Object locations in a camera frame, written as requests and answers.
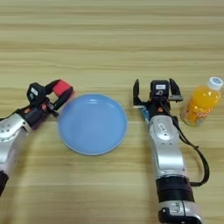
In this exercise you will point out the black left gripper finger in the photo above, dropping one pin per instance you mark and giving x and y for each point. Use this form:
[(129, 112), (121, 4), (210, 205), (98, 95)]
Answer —
[(63, 99), (51, 87)]

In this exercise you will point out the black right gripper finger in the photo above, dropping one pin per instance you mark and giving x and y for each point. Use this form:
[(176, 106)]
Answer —
[(175, 90), (136, 94)]

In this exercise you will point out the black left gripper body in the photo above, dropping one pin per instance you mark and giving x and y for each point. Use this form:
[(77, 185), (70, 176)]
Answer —
[(36, 113)]

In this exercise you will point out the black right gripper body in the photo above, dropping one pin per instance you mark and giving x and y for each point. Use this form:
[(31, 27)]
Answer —
[(159, 108)]

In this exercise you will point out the red cube block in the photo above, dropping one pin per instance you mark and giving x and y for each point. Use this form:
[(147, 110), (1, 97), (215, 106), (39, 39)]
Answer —
[(62, 87)]

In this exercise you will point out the orange juice bottle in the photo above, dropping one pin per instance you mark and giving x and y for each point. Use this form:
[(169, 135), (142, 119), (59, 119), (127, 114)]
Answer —
[(201, 105)]

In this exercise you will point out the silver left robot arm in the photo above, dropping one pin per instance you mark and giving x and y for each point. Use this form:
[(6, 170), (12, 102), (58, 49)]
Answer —
[(10, 137)]

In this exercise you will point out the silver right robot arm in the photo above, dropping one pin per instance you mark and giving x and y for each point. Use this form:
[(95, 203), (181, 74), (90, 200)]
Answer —
[(169, 151)]

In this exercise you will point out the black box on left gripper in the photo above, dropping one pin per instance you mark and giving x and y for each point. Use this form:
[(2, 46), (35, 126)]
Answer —
[(35, 93)]

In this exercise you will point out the blue round plate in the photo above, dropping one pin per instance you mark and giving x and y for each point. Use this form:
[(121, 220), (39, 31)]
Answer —
[(92, 124)]

